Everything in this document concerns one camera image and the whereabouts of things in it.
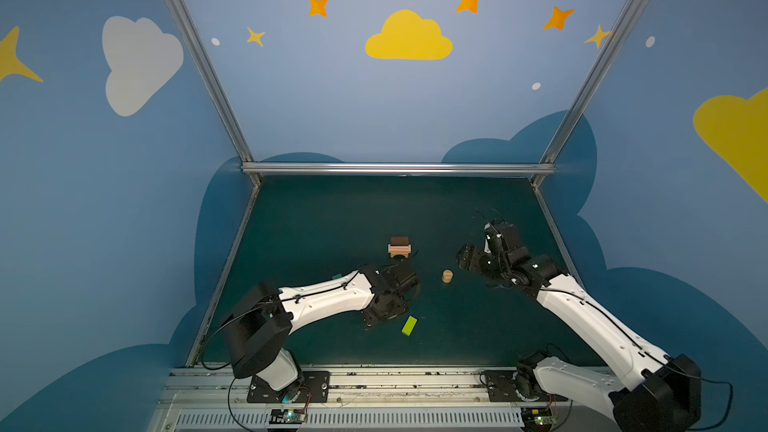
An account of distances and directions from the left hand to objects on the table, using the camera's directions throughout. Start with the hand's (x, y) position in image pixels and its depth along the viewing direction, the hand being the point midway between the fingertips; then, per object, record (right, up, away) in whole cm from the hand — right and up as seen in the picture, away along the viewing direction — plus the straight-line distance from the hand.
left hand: (399, 319), depth 81 cm
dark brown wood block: (0, +20, +15) cm, 25 cm away
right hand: (+20, +18, +1) cm, 27 cm away
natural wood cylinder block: (+16, +9, +12) cm, 22 cm away
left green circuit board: (-27, -20, -10) cm, 35 cm away
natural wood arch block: (+3, +15, +18) cm, 23 cm away
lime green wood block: (+3, -3, +3) cm, 5 cm away
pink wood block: (+1, +17, +17) cm, 24 cm away
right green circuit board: (+35, -21, -10) cm, 42 cm away
